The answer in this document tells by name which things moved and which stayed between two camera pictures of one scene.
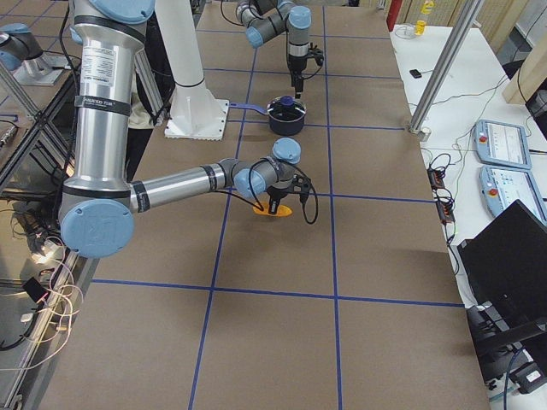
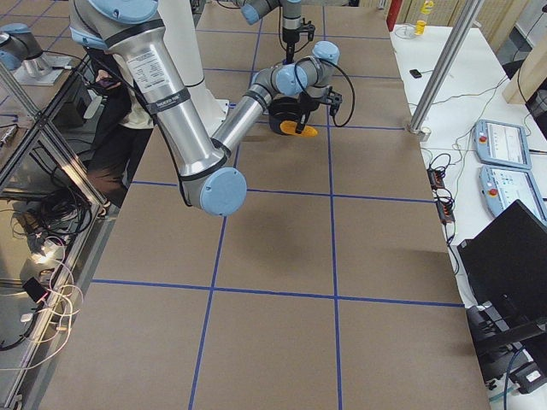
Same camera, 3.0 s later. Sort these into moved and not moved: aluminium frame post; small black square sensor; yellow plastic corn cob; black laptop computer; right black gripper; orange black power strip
Moved: yellow plastic corn cob; right black gripper
Not moved: black laptop computer; orange black power strip; aluminium frame post; small black square sensor
